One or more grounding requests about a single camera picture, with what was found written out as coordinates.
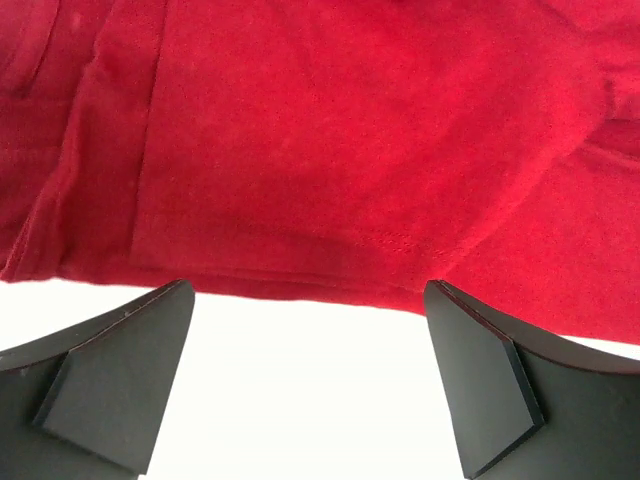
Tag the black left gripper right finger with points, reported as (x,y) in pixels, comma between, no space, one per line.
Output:
(526,403)

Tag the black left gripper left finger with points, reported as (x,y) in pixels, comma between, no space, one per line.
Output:
(87,402)

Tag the red garment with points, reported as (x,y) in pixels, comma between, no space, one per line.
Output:
(338,151)

